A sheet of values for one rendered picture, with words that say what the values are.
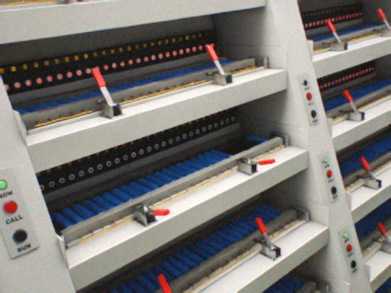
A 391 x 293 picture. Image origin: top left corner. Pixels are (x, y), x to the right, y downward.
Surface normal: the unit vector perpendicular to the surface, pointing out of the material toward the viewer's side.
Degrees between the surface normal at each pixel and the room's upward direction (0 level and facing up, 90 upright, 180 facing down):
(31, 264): 90
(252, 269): 18
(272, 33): 90
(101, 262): 107
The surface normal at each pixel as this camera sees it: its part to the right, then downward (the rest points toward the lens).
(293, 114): -0.76, 0.29
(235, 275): -0.10, -0.93
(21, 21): 0.64, 0.22
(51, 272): 0.58, -0.07
